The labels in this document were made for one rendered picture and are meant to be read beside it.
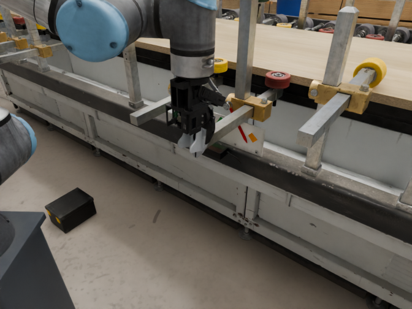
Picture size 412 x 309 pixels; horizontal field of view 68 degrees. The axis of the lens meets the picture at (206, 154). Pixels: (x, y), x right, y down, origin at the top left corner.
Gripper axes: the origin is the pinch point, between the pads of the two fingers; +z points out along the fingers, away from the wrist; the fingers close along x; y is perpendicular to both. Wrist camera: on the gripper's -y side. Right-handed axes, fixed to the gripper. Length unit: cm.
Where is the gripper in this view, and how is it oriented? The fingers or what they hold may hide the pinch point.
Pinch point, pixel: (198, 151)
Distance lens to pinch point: 75.7
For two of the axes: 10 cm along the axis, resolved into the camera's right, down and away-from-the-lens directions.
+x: 7.9, 3.4, -5.1
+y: -6.1, 4.1, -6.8
